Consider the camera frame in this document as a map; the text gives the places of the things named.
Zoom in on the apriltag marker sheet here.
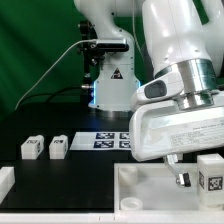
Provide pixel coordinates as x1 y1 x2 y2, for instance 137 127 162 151
70 132 130 150

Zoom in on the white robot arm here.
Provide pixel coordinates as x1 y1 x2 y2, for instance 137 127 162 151
74 0 224 187

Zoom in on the white cable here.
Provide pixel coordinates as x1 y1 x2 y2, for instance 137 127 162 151
14 39 98 110

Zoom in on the white square table top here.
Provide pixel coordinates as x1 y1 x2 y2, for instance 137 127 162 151
114 163 224 213

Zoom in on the white table front rail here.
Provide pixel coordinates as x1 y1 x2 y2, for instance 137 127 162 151
0 212 224 224

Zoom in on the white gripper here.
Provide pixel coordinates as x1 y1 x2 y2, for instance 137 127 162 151
129 100 224 187

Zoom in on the white obstacle block left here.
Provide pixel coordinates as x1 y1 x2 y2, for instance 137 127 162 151
0 167 15 204

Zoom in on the black cable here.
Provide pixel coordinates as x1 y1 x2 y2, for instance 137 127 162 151
16 87 84 109

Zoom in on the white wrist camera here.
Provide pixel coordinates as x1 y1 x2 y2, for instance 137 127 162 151
130 71 184 111

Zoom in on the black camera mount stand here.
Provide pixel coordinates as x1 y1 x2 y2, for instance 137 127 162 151
77 20 129 89

